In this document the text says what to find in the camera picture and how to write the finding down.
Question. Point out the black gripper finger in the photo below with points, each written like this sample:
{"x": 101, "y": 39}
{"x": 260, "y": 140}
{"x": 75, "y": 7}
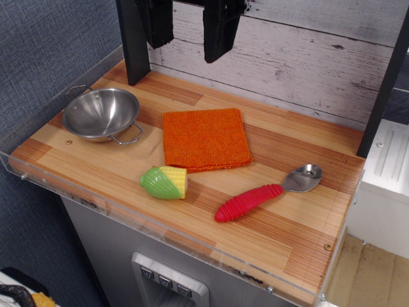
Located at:
{"x": 220, "y": 20}
{"x": 157, "y": 21}

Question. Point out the red handled metal spoon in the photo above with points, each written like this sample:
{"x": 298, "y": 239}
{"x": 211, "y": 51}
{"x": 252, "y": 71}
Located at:
{"x": 300, "y": 180}

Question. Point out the orange folded cloth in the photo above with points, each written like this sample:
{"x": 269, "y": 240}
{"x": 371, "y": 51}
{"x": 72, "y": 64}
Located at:
{"x": 205, "y": 140}

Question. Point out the stainless steel bowl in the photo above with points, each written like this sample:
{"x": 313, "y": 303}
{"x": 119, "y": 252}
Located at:
{"x": 101, "y": 115}

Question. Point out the toy corn cob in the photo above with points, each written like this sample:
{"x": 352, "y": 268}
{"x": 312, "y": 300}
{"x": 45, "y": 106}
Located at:
{"x": 165, "y": 182}

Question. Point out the clear acrylic guard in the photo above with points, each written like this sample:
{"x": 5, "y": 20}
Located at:
{"x": 287, "y": 242}

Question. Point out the grey toy fridge cabinet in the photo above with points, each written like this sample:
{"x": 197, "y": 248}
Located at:
{"x": 109, "y": 244}

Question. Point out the white toy sink unit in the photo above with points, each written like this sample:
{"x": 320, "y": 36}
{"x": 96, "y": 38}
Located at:
{"x": 379, "y": 211}

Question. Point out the silver dispenser panel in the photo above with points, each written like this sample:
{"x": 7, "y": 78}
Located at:
{"x": 161, "y": 285}

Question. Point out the yellow object bottom left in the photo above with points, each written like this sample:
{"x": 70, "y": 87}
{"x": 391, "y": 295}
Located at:
{"x": 41, "y": 300}

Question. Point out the black left post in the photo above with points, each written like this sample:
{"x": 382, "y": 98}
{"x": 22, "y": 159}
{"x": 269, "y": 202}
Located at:
{"x": 134, "y": 44}

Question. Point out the black post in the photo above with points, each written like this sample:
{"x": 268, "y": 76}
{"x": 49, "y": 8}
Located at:
{"x": 134, "y": 44}
{"x": 390, "y": 77}

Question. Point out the black right post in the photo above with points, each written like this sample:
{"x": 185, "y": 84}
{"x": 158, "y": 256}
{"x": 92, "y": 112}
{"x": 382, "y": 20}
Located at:
{"x": 390, "y": 77}

